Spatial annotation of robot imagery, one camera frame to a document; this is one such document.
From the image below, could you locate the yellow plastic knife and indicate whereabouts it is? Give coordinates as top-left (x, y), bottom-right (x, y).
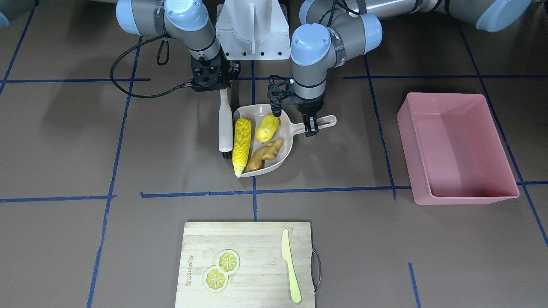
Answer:
top-left (280, 229), bottom-right (302, 303)

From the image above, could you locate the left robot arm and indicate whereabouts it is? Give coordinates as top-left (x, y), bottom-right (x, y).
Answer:
top-left (268, 0), bottom-right (531, 136)

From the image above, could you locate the yellow toy corn cob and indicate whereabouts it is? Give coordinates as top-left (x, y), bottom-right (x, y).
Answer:
top-left (232, 118), bottom-right (252, 178)

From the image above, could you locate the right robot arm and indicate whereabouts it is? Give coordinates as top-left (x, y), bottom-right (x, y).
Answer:
top-left (73, 0), bottom-right (241, 98)

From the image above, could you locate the beige plastic dustpan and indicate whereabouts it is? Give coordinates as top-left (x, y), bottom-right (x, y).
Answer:
top-left (233, 104), bottom-right (338, 178)

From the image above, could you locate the brown toy ginger root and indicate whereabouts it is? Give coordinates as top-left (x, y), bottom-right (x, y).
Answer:
top-left (248, 138), bottom-right (284, 171)

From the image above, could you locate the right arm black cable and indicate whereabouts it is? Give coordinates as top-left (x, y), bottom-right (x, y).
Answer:
top-left (110, 34), bottom-right (193, 100)

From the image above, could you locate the beige hand brush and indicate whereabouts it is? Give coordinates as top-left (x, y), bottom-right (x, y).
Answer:
top-left (218, 89), bottom-right (233, 160)

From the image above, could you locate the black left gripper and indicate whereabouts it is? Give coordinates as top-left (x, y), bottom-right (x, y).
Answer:
top-left (268, 75), bottom-right (325, 137)

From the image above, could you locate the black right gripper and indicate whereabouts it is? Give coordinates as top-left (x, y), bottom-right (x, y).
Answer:
top-left (191, 48), bottom-right (241, 92)

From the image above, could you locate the pink plastic bin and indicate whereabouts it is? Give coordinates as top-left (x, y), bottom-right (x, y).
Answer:
top-left (397, 93), bottom-right (519, 205)

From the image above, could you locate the yellow toy potato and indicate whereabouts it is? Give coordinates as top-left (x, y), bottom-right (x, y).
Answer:
top-left (255, 114), bottom-right (280, 143)

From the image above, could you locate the bamboo cutting board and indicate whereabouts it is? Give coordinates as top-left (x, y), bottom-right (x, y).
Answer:
top-left (175, 222), bottom-right (317, 308)

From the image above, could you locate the white pillar mount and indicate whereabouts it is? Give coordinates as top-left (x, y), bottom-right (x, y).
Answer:
top-left (215, 0), bottom-right (290, 61)

